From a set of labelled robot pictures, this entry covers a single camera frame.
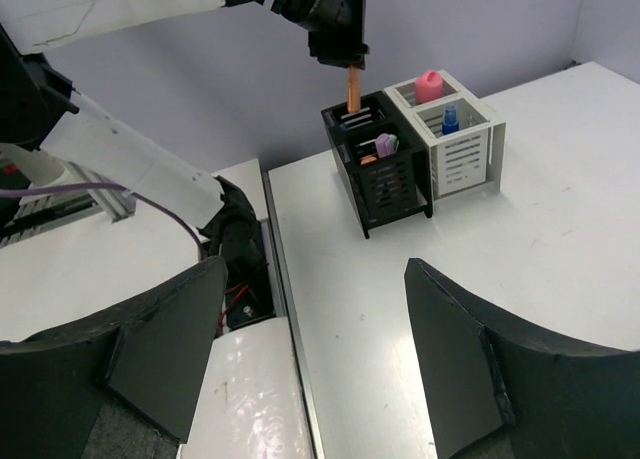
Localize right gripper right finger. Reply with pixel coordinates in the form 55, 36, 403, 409
404, 258, 639, 458

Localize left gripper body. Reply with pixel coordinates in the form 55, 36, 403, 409
225, 0, 369, 70

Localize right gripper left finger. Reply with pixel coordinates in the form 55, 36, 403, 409
1, 257, 227, 458

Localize orange clear utility knife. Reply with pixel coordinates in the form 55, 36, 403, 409
346, 65, 361, 114

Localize purple highlighter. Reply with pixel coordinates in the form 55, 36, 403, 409
375, 133, 395, 159

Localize green highlighter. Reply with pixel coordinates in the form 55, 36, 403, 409
389, 134, 400, 153

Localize orange highlighter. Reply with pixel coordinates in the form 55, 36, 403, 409
360, 155, 378, 166

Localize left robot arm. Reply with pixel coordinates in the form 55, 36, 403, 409
1, 0, 368, 238

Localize pink glue stick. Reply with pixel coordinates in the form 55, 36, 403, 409
415, 69, 444, 104

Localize blue capped marker in container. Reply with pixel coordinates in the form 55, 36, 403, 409
441, 104, 459, 135

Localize black slotted container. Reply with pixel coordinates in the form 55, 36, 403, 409
321, 91, 434, 238

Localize white slotted container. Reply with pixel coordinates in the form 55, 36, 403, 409
383, 70, 506, 201

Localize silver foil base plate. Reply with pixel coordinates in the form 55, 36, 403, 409
178, 318, 314, 458

